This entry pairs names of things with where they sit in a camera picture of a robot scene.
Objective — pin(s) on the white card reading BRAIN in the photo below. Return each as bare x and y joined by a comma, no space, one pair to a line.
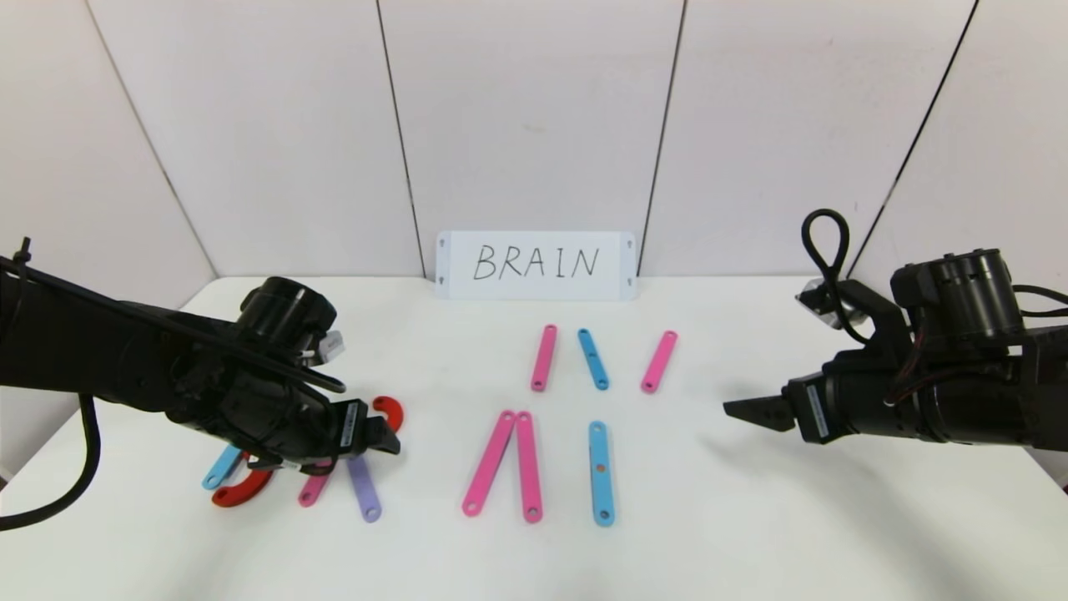
501,288

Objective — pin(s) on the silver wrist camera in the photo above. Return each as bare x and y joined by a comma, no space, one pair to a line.
332,346
816,299

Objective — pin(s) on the pink bar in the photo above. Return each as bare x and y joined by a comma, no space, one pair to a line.
658,362
312,492
489,462
528,467
544,359

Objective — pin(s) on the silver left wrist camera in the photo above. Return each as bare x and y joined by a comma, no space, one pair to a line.
332,346

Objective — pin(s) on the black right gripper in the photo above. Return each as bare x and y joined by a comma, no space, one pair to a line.
812,411

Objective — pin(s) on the blue bar with middle hole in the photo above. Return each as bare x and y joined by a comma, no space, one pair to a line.
219,472
601,488

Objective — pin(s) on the black right camera bracket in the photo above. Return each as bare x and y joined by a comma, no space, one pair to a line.
876,317

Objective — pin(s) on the red curved piece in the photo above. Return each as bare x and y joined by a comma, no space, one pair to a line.
246,492
392,409

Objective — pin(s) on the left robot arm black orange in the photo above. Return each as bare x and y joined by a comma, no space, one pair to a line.
108,359

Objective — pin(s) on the short purple bar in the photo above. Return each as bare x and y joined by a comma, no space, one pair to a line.
365,492

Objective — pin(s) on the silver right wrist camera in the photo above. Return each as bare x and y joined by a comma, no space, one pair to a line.
816,299

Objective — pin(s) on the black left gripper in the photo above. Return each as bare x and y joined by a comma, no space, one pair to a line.
351,426

